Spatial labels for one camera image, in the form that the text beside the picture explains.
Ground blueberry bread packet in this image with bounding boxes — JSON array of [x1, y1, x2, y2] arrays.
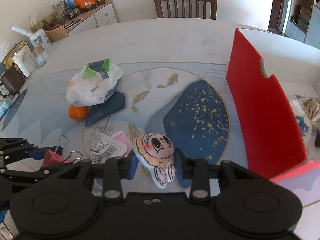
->
[[289, 98, 312, 153]]

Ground orange tangerine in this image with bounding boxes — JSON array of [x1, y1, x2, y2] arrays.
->
[[68, 106, 88, 121]]

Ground pink binder clip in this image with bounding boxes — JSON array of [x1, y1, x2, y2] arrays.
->
[[41, 135, 83, 167]]

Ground dark wooden door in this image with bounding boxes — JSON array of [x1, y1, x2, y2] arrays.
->
[[268, 0, 289, 35]]

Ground red white cardboard box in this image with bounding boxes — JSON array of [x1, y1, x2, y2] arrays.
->
[[226, 28, 319, 179]]

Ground clear printed sachet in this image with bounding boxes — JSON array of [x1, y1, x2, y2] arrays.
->
[[87, 132, 127, 164]]

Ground white kettle jug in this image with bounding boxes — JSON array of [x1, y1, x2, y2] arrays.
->
[[11, 44, 31, 77]]

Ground silver foil snack wrapper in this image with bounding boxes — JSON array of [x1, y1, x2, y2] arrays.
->
[[296, 95, 320, 131]]

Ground wooden chair behind table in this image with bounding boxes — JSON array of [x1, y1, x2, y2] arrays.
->
[[154, 0, 218, 20]]

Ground white plastic bag with packet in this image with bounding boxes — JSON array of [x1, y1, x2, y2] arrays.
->
[[66, 59, 123, 107]]

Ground white sideboard cabinet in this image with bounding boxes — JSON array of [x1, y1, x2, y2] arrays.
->
[[65, 0, 118, 36]]

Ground blue label dark bottle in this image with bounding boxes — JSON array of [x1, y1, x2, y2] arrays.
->
[[315, 130, 320, 148]]

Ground brown mug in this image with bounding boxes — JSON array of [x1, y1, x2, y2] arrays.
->
[[0, 66, 25, 98]]

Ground pink striped packet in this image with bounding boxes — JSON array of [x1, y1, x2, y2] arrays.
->
[[111, 131, 133, 157]]

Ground clear drinking glass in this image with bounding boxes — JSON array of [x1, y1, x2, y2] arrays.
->
[[29, 48, 47, 68]]

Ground illustrated paper box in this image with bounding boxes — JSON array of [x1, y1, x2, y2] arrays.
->
[[29, 28, 52, 52]]

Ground cartoon face plush pouch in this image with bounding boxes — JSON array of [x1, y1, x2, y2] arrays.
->
[[133, 133, 176, 189]]

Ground white blue wall cabinets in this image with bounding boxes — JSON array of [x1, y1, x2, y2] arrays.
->
[[284, 0, 319, 49]]

